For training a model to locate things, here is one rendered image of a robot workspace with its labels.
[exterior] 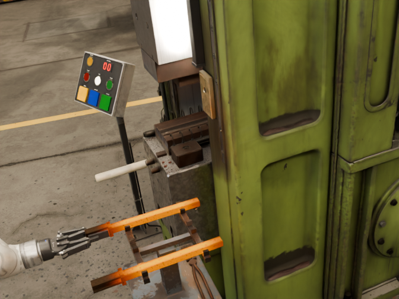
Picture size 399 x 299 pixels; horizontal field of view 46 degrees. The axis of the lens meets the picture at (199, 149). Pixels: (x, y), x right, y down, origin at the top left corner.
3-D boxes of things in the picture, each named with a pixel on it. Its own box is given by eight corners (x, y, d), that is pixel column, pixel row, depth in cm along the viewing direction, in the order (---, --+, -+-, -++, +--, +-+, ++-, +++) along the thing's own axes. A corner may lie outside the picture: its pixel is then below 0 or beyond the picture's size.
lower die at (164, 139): (169, 155, 214) (166, 139, 209) (155, 136, 230) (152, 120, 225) (252, 130, 225) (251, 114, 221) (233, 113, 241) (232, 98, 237)
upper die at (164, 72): (158, 83, 195) (154, 61, 190) (143, 67, 211) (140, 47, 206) (249, 60, 207) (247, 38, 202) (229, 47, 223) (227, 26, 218)
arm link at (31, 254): (28, 274, 162) (46, 269, 164) (20, 255, 157) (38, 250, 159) (27, 257, 170) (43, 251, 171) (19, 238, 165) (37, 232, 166)
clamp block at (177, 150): (178, 168, 204) (176, 156, 201) (171, 159, 211) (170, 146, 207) (204, 161, 207) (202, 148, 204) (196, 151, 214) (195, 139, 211)
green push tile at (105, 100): (107, 111, 243) (110, 97, 243) (98, 108, 248) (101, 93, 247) (110, 111, 245) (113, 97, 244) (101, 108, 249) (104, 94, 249)
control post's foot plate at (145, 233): (132, 244, 301) (129, 233, 296) (123, 223, 319) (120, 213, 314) (164, 232, 307) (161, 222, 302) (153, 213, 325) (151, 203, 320)
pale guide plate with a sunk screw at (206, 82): (211, 119, 182) (208, 78, 173) (202, 110, 189) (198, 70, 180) (217, 118, 182) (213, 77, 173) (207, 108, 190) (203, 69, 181)
